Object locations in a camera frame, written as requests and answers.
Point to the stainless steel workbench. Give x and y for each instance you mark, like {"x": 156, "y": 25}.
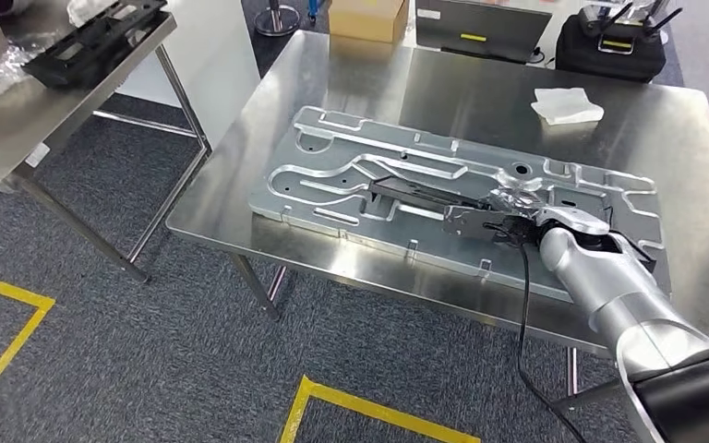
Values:
{"x": 452, "y": 92}

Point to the stainless steel table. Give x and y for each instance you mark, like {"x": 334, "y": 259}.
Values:
{"x": 36, "y": 122}

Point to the white folded tissue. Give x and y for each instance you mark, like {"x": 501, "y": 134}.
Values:
{"x": 565, "y": 107}

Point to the black bag with antennas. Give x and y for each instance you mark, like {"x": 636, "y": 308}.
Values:
{"x": 605, "y": 61}

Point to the white sticker label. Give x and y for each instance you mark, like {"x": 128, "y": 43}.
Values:
{"x": 36, "y": 154}

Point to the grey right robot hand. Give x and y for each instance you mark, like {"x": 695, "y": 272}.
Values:
{"x": 516, "y": 200}

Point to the brown cardboard box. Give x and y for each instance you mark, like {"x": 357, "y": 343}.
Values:
{"x": 367, "y": 21}

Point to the clear plastic film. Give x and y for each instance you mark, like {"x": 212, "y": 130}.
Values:
{"x": 9, "y": 70}

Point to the black plastic frame part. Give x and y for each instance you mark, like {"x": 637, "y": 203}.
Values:
{"x": 415, "y": 194}

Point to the chrome stanchion base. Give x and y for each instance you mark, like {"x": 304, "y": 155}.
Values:
{"x": 275, "y": 24}

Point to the black plastic frame parts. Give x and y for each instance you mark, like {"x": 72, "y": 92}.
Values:
{"x": 85, "y": 55}

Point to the clear plastic bag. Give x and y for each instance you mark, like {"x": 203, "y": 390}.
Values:
{"x": 88, "y": 11}

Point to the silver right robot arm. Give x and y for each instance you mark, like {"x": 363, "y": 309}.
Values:
{"x": 611, "y": 287}

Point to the grey laptop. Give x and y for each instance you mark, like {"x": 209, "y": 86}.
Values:
{"x": 483, "y": 30}

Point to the aluminium fixture plate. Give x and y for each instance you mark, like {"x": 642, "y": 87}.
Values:
{"x": 324, "y": 183}

